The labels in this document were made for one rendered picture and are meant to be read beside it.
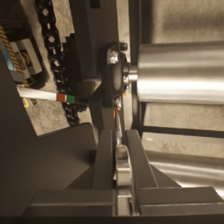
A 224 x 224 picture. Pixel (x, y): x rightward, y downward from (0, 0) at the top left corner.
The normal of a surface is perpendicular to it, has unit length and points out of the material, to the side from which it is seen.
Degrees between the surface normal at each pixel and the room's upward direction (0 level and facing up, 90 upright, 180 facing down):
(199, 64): 31
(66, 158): 90
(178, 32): 0
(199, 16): 0
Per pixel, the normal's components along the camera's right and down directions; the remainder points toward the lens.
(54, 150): 0.97, 0.05
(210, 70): -0.26, 0.21
